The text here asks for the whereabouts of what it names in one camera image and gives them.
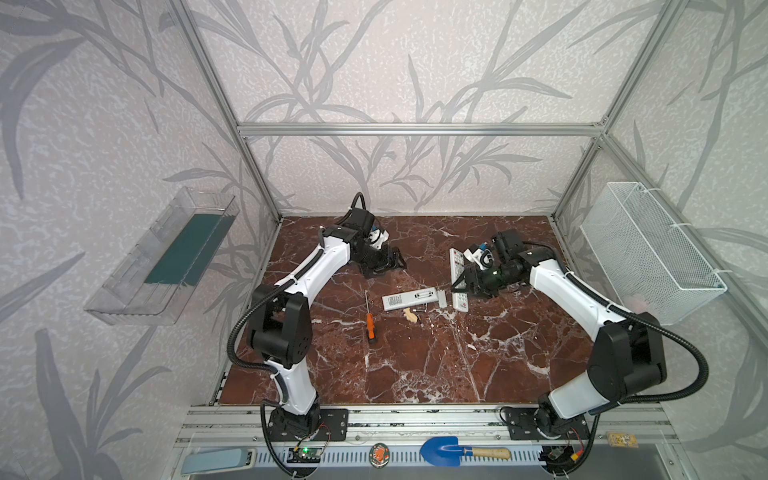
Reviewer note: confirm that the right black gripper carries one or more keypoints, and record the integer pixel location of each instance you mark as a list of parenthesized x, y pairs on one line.
[(474, 280)]

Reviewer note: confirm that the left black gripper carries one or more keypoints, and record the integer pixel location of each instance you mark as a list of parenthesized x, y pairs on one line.
[(384, 260)]

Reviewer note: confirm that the white remote control face up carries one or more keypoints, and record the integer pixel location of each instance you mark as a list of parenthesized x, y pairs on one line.
[(460, 301)]

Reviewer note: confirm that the white remote control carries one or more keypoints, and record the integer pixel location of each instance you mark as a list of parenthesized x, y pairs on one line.
[(409, 299)]

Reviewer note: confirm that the white battery cover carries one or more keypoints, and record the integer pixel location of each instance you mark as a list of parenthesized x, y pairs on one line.
[(442, 299)]

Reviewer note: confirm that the orange handle screwdriver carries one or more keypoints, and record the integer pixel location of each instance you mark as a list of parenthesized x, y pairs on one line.
[(370, 324)]

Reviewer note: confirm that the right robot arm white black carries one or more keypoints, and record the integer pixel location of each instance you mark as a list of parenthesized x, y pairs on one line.
[(627, 355)]

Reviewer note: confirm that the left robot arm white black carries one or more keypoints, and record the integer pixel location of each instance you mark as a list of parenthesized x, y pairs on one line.
[(279, 325)]

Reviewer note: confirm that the small wooden animal figure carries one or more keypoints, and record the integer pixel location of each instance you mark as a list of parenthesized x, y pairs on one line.
[(411, 316)]

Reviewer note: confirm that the pink object in basket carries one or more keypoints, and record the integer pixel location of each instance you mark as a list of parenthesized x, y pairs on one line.
[(636, 303)]

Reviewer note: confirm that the round orange badge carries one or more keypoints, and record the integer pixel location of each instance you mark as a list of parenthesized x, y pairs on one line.
[(379, 455)]

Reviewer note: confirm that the yellow small circuit board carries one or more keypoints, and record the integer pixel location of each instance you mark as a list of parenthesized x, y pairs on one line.
[(622, 440)]

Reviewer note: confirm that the small green circuit board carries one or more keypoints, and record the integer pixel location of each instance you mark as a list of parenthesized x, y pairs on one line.
[(309, 455)]

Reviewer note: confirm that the grey blue flat device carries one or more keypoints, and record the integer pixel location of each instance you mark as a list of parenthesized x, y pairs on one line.
[(218, 461)]

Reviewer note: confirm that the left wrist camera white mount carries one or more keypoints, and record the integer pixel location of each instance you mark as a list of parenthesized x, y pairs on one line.
[(377, 238)]

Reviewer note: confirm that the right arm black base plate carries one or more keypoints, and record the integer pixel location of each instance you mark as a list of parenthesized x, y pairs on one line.
[(529, 423)]

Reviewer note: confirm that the white wire mesh basket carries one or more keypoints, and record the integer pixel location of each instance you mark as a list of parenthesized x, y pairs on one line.
[(643, 250)]

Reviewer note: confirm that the blue toy shovel wooden handle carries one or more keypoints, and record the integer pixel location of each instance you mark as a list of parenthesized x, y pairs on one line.
[(447, 452)]

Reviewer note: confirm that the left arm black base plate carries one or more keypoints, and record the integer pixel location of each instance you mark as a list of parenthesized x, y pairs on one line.
[(327, 423)]

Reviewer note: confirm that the clear plastic wall bin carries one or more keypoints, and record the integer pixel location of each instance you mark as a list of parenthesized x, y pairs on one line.
[(152, 285)]

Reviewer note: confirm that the aluminium frame rail front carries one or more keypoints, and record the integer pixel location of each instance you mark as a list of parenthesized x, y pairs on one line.
[(411, 424)]

